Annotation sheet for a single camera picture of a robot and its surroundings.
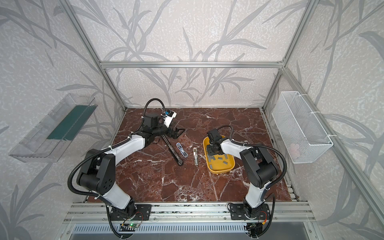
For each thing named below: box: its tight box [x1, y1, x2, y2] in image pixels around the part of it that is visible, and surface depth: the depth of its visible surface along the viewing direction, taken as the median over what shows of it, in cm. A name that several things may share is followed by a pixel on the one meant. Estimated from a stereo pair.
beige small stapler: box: [193, 147, 199, 167], surface depth 93 cm
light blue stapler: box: [176, 142, 189, 158], surface depth 97 cm
